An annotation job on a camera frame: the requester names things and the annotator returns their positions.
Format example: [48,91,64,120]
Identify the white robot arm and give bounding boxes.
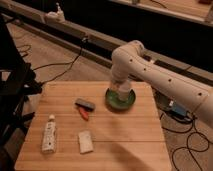
[111,40,213,129]

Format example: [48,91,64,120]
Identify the white plastic cup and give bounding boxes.
[118,80,131,101]

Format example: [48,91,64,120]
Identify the green ceramic plate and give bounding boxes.
[105,89,136,110]

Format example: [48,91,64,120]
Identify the red marker pen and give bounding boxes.
[78,107,89,121]

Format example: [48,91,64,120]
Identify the blue power adapter box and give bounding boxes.
[169,101,187,117]

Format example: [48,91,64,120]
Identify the white tube with cap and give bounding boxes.
[41,115,56,153]

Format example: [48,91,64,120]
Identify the grey metal rail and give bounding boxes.
[0,0,213,86]

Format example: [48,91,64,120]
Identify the black cable by rail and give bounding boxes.
[32,36,89,85]

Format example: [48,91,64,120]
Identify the white object on rail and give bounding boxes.
[45,3,65,22]

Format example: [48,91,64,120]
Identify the black chair frame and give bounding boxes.
[0,13,42,171]

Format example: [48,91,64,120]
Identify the black floor cable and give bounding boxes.
[158,107,213,171]

